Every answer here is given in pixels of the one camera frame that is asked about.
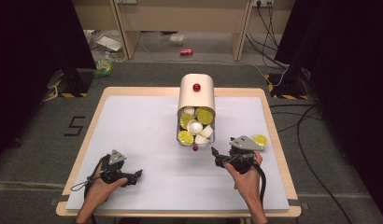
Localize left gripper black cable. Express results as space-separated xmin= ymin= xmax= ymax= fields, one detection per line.
xmin=70 ymin=154 xmax=108 ymax=224

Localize white table sheet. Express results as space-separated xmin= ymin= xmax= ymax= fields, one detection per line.
xmin=65 ymin=94 xmax=291 ymax=212

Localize yellow-lidded jelly cup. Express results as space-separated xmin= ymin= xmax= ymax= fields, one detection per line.
xmin=253 ymin=133 xmax=269 ymax=152

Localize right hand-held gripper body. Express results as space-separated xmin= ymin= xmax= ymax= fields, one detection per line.
xmin=222 ymin=135 xmax=264 ymax=175

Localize long black floor cable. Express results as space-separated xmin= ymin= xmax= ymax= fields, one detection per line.
xmin=296 ymin=104 xmax=356 ymax=224

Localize thin black floor cables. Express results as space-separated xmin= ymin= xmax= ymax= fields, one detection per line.
xmin=268 ymin=103 xmax=325 ymax=133

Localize green plastic bag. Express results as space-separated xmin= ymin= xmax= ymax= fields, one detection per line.
xmin=93 ymin=50 xmax=116 ymax=78

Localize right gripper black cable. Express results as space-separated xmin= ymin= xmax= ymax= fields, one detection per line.
xmin=230 ymin=153 xmax=268 ymax=206

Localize black stand base striped tape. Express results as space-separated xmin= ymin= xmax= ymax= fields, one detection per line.
xmin=263 ymin=66 xmax=310 ymax=101
xmin=59 ymin=68 xmax=94 ymax=99

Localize person's right hand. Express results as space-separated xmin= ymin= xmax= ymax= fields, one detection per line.
xmin=223 ymin=151 xmax=263 ymax=202

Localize black curtain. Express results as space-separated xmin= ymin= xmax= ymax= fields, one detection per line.
xmin=275 ymin=0 xmax=383 ymax=220
xmin=0 ymin=0 xmax=96 ymax=160

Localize white paper sheet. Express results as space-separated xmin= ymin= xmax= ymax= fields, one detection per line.
xmin=95 ymin=35 xmax=123 ymax=52

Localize pile of small white cups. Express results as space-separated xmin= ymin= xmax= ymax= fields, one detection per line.
xmin=177 ymin=105 xmax=215 ymax=147

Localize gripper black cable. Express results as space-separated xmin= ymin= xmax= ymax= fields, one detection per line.
xmin=70 ymin=154 xmax=108 ymax=224
xmin=230 ymin=153 xmax=268 ymax=206

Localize cream bin with red knobs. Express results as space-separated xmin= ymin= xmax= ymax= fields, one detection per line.
xmin=176 ymin=73 xmax=217 ymax=153

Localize bundle of black wall cables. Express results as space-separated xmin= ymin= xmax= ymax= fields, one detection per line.
xmin=245 ymin=2 xmax=290 ymax=70

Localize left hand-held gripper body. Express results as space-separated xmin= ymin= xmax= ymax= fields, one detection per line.
xmin=99 ymin=149 xmax=135 ymax=185

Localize person's left hand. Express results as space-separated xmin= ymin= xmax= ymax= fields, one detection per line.
xmin=86 ymin=164 xmax=129 ymax=204

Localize clear plastic box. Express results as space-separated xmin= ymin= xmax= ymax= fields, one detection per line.
xmin=169 ymin=33 xmax=187 ymax=47

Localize beige wooden desk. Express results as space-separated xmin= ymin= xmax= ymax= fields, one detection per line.
xmin=71 ymin=0 xmax=296 ymax=62

